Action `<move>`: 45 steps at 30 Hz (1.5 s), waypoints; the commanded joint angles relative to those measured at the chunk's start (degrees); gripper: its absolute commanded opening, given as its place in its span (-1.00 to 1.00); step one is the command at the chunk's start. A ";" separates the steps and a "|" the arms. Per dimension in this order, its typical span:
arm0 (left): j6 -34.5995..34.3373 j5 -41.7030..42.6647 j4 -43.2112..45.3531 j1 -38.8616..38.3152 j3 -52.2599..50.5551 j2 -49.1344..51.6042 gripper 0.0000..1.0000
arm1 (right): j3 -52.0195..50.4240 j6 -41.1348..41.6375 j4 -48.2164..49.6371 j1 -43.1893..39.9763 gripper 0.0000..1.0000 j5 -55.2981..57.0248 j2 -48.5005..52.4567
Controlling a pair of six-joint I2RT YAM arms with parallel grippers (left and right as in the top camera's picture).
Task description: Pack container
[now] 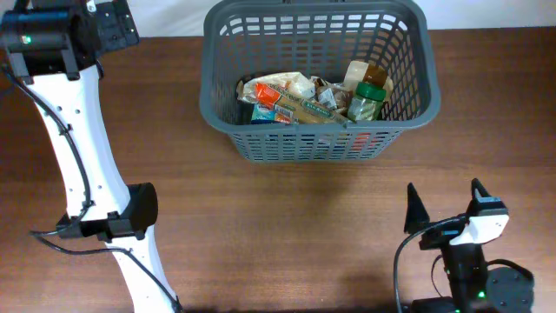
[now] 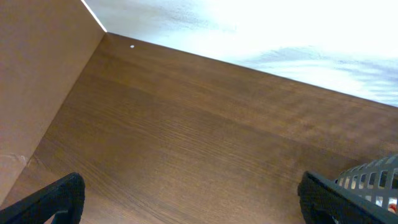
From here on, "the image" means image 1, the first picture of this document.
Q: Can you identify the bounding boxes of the grey plastic slotted basket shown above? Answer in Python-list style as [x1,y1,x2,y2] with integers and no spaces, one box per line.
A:
[200,0,440,163]

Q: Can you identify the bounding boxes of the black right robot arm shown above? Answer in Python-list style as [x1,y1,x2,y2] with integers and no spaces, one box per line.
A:
[393,178,535,313]

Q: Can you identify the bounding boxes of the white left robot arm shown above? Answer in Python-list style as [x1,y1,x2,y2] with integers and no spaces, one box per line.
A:
[1,0,182,312]

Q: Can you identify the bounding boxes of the beige food bag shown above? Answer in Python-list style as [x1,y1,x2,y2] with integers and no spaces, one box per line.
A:
[236,71,316,103]

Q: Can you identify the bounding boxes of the blue tissue multipack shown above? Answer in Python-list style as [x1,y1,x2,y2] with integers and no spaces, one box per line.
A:
[251,103,296,124]

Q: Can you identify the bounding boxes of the green lid spice jar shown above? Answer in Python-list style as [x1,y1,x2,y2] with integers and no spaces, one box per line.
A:
[347,82,387,121]

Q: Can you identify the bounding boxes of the brown clear snack bag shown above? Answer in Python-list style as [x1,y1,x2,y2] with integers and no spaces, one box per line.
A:
[310,61,394,114]

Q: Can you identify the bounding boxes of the red spaghetti packet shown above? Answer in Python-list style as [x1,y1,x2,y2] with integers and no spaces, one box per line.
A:
[255,83,351,124]

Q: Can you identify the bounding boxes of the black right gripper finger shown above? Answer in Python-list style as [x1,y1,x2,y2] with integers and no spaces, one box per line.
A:
[403,183,430,235]
[471,178,491,200]

